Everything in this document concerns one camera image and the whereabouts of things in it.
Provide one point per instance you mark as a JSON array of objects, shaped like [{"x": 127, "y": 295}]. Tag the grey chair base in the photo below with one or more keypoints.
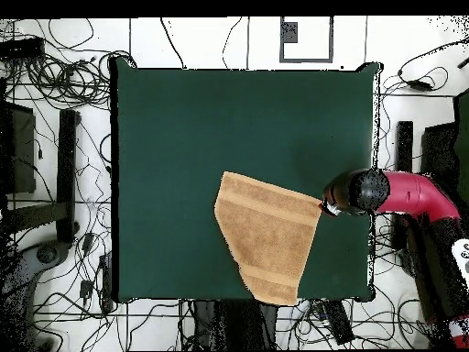
[{"x": 44, "y": 256}]

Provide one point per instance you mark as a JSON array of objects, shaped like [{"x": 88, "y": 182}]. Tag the black stand bar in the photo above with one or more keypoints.
[
  {"x": 67, "y": 176},
  {"x": 405, "y": 146}
]

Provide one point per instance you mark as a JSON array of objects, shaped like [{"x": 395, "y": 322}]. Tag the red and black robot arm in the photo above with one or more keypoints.
[{"x": 414, "y": 194}]

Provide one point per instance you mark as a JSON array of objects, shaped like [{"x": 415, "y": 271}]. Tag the wide black power strip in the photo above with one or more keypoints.
[{"x": 339, "y": 322}]

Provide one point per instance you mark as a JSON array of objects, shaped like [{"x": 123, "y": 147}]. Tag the dark green table cloth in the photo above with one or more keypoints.
[{"x": 165, "y": 146}]

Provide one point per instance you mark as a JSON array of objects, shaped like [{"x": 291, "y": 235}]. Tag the grey square floor frame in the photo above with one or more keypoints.
[{"x": 307, "y": 60}]

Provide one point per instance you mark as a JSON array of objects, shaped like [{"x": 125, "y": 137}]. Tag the black box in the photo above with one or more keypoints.
[
  {"x": 22, "y": 146},
  {"x": 439, "y": 146}
]

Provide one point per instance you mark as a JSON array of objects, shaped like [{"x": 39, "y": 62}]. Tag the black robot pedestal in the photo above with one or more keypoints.
[{"x": 234, "y": 322}]

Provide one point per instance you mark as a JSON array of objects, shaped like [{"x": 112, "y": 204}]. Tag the narrow black power strip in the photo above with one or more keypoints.
[{"x": 106, "y": 282}]

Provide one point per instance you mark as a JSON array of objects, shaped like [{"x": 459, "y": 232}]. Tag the black power adapter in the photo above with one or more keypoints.
[{"x": 419, "y": 85}]

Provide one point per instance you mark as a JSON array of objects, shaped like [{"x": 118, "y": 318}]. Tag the tan terry towel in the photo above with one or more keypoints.
[{"x": 267, "y": 227}]

